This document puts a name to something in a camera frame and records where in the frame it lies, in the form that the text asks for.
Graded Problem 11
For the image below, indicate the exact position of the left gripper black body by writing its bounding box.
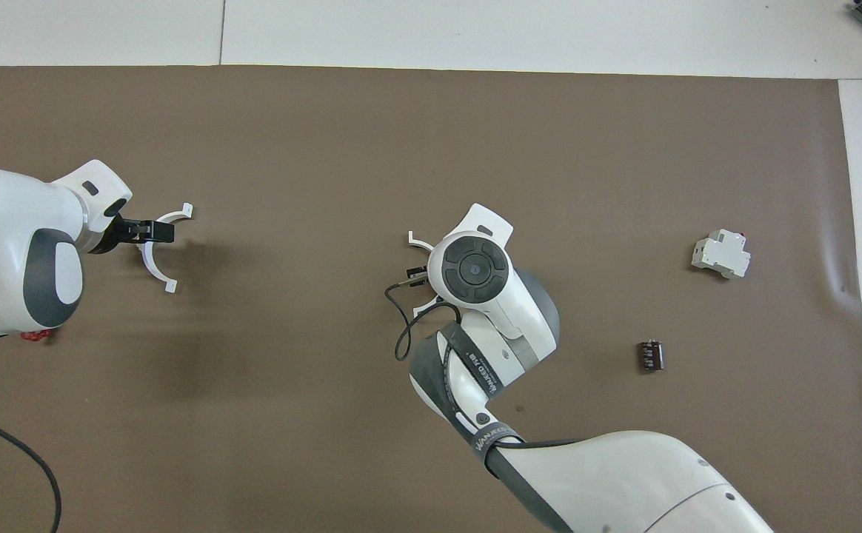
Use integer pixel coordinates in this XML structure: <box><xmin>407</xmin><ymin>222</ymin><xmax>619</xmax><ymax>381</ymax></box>
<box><xmin>89</xmin><ymin>216</ymin><xmax>143</xmax><ymax>255</ymax></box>

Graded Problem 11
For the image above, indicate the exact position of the white half pipe clamp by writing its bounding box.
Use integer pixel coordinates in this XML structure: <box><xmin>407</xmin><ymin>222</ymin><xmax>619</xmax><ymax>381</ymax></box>
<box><xmin>408</xmin><ymin>230</ymin><xmax>448</xmax><ymax>318</ymax></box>
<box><xmin>137</xmin><ymin>203</ymin><xmax>194</xmax><ymax>295</ymax></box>

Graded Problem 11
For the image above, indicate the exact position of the brown table mat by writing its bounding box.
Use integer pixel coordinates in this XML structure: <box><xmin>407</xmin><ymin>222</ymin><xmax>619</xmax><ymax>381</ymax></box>
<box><xmin>0</xmin><ymin>65</ymin><xmax>862</xmax><ymax>533</ymax></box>

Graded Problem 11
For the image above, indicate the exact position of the small black cylindrical component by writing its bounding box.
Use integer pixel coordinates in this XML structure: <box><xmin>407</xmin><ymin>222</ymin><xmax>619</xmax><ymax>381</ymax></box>
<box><xmin>638</xmin><ymin>339</ymin><xmax>666</xmax><ymax>373</ymax></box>

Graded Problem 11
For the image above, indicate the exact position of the white circuit breaker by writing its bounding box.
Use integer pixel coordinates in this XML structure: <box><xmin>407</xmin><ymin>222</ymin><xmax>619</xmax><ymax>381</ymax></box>
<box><xmin>690</xmin><ymin>229</ymin><xmax>752</xmax><ymax>281</ymax></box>

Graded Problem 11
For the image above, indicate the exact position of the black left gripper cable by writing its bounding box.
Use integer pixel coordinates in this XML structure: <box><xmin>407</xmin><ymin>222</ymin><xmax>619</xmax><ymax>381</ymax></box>
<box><xmin>0</xmin><ymin>409</ymin><xmax>62</xmax><ymax>533</ymax></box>

